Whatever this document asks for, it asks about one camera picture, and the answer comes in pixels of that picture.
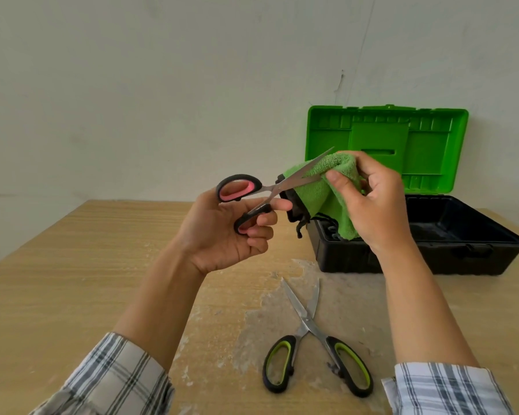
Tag person's left hand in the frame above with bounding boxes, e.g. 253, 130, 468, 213
176, 188, 293, 276

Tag person's right hand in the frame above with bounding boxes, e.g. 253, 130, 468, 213
324, 151, 417, 256

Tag green microfiber cloth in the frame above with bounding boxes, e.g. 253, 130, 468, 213
282, 153, 368, 241

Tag pink and black handled scissors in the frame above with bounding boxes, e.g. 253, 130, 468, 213
216, 146, 336, 236

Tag person's left forearm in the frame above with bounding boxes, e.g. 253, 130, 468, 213
112, 239, 207, 373

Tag person's right forearm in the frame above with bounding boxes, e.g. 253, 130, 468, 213
377, 239, 482, 369

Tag green and black plastic toolbox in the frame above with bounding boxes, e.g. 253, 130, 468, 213
305, 104, 519, 276

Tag person's left plaid sleeve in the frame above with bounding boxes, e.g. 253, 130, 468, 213
29, 332, 175, 415

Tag person's plaid sleeve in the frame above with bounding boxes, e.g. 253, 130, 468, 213
29, 332, 175, 415
381, 362, 514, 415

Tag person's right plaid sleeve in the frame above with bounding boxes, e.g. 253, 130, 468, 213
381, 362, 514, 415

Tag black strapped pouch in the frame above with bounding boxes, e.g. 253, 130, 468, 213
275, 174, 313, 239

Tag green and black handled scissors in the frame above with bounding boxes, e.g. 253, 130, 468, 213
262, 278, 374, 398

